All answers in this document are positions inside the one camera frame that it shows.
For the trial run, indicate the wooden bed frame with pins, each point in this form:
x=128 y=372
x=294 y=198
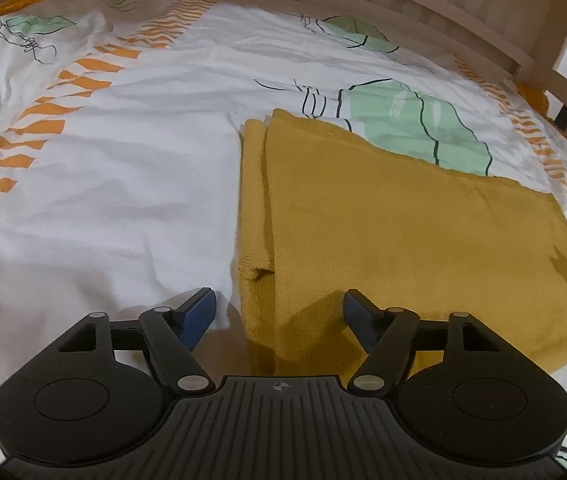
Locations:
x=463 y=0

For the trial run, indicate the white leaf print bed sheet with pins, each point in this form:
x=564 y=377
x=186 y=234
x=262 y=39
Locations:
x=113 y=185

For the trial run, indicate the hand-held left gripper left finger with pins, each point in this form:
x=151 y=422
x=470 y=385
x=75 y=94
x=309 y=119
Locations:
x=198 y=317

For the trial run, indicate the mustard yellow knit sweater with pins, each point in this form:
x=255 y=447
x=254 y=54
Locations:
x=388 y=235

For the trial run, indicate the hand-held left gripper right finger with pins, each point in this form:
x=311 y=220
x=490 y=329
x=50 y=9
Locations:
x=359 y=316

